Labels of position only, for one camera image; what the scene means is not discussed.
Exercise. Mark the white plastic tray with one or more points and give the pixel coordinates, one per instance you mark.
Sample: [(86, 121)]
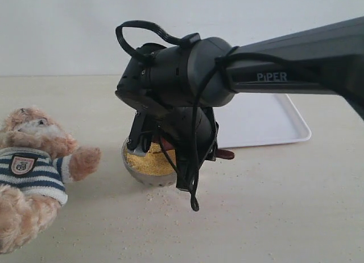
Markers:
[(253, 119)]

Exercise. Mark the steel bowl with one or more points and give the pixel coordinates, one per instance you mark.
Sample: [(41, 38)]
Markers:
[(147, 180)]

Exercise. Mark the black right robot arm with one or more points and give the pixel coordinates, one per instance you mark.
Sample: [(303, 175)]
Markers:
[(171, 81)]

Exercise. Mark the dark red wooden spoon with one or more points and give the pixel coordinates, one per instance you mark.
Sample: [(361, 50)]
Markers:
[(220, 153)]

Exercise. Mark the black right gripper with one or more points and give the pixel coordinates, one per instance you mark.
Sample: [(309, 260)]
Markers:
[(145, 86)]

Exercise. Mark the teddy bear striped sweater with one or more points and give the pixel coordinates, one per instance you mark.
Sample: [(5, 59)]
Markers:
[(38, 157)]

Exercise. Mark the yellow millet grain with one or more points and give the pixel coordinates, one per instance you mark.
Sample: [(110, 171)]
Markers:
[(154, 163)]

